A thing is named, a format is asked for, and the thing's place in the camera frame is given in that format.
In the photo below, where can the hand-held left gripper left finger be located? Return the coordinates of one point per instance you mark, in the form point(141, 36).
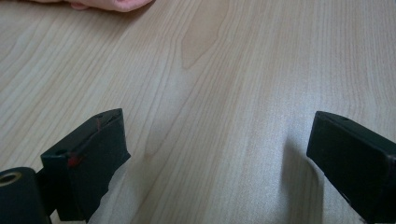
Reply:
point(90, 161)

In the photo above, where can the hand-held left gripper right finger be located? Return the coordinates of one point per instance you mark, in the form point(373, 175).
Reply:
point(358, 161)

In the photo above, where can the pink ski glove grey palm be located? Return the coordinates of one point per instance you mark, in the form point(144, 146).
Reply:
point(115, 3)

